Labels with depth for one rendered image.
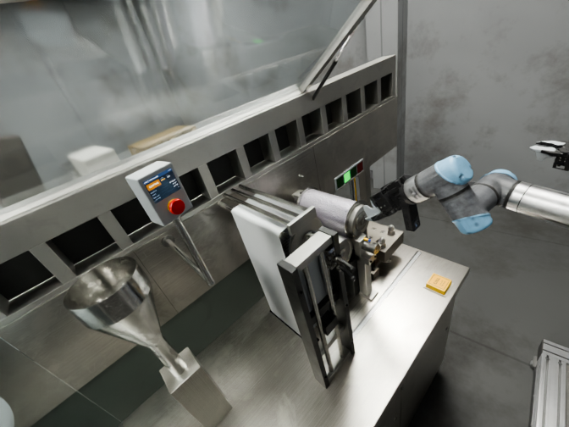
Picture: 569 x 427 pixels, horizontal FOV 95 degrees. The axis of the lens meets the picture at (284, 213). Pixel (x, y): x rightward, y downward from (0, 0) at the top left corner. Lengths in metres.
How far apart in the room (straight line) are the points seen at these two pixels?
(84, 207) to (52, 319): 0.31
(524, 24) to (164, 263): 3.04
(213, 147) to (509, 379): 2.00
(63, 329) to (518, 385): 2.13
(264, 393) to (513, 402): 1.45
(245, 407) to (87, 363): 0.50
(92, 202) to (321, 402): 0.88
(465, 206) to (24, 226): 1.03
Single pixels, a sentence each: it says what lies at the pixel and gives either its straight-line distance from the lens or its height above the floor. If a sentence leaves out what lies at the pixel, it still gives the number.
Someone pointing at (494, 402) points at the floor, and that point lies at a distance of 2.08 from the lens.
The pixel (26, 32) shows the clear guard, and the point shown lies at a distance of 0.47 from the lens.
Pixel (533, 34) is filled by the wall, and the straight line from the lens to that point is 3.15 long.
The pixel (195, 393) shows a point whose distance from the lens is 0.92.
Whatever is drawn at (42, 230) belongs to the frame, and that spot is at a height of 1.61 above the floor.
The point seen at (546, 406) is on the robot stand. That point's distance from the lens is 1.89.
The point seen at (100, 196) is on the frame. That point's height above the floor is 1.62.
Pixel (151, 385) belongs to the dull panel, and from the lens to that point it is 1.22.
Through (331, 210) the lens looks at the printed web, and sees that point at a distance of 0.98.
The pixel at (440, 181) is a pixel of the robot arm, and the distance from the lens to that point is 0.75.
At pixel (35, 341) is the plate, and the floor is 1.36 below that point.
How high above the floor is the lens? 1.84
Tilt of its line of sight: 32 degrees down
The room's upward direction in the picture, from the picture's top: 15 degrees counter-clockwise
